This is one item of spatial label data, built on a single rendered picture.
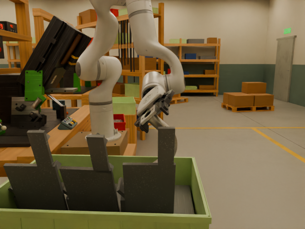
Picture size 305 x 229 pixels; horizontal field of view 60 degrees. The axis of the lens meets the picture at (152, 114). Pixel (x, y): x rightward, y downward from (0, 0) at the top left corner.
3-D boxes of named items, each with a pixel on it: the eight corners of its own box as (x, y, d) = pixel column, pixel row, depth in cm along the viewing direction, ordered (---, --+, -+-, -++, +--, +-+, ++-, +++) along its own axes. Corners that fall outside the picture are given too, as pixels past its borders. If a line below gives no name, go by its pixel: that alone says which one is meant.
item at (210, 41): (218, 96, 1032) (221, 37, 988) (137, 97, 1026) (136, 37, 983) (214, 95, 1085) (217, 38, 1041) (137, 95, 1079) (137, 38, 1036)
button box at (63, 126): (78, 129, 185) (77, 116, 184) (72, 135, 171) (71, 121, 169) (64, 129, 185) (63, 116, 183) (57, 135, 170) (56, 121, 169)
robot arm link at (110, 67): (85, 103, 139) (81, 57, 134) (116, 99, 149) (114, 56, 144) (94, 106, 129) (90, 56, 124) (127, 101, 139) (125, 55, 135)
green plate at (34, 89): (46, 102, 186) (46, 72, 188) (41, 101, 178) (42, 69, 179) (29, 102, 186) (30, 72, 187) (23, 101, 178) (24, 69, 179)
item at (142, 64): (140, 141, 452) (139, -9, 406) (78, 119, 621) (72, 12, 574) (163, 135, 488) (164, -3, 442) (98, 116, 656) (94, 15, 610)
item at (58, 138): (98, 119, 272) (97, 104, 270) (49, 186, 126) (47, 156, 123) (84, 119, 272) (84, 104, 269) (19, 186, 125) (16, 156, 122)
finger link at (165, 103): (158, 98, 77) (159, 108, 71) (166, 91, 76) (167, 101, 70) (166, 106, 78) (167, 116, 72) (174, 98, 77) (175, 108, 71)
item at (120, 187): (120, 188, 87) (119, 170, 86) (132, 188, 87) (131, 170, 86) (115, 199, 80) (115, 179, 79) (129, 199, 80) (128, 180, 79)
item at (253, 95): (258, 106, 809) (260, 82, 795) (273, 111, 732) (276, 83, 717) (221, 107, 791) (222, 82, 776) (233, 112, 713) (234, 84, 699)
